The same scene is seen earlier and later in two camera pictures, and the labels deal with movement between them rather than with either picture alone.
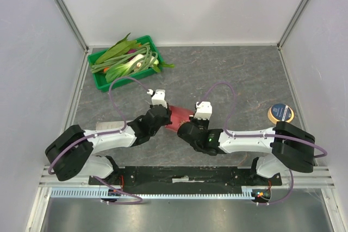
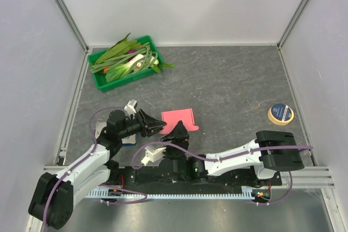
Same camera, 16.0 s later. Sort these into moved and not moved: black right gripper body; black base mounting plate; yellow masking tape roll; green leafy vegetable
Moved: black right gripper body
Not moved: yellow masking tape roll; green leafy vegetable; black base mounting plate
